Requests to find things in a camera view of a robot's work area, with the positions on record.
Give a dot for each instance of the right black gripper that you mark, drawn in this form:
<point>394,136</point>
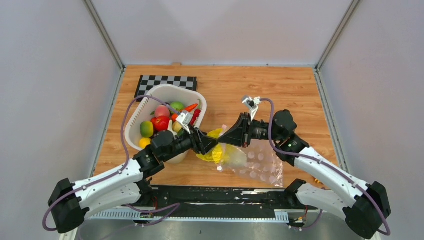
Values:
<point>239,134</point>

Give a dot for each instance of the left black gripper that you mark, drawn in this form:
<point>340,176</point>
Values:
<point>201,142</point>

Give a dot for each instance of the yellow napa cabbage toy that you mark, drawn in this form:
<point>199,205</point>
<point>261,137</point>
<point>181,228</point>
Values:
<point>225,156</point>

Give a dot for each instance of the clear zip top bag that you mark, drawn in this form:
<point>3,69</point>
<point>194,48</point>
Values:
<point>262,164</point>

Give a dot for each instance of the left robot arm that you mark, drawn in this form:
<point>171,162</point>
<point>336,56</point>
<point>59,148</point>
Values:
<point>71,203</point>

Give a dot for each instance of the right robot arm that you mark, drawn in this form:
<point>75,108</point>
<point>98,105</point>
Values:
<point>364,206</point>

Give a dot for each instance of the orange carrot toy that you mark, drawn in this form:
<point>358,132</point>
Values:
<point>189,108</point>

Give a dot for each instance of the white garlic toy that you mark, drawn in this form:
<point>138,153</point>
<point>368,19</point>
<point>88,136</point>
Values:
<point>170,127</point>

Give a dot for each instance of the pink peach toy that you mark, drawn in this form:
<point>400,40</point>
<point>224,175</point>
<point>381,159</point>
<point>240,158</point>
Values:
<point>162,111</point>

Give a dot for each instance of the green orange mango toy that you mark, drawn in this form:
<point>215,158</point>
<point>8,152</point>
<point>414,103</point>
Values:
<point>146,129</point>

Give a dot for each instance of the yellow lemon toy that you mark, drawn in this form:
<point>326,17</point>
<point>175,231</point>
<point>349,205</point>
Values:
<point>144,142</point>

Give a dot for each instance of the black white checkerboard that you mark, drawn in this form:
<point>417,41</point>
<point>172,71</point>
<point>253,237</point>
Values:
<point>147,82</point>

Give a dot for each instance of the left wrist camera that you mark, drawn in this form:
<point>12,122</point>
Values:
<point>184,118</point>

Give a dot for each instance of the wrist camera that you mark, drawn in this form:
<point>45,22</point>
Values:
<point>184,118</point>
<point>252,104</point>

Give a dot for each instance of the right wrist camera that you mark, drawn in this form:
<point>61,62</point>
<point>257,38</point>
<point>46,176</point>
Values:
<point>252,104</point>

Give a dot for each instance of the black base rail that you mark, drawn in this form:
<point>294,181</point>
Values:
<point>222,202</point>

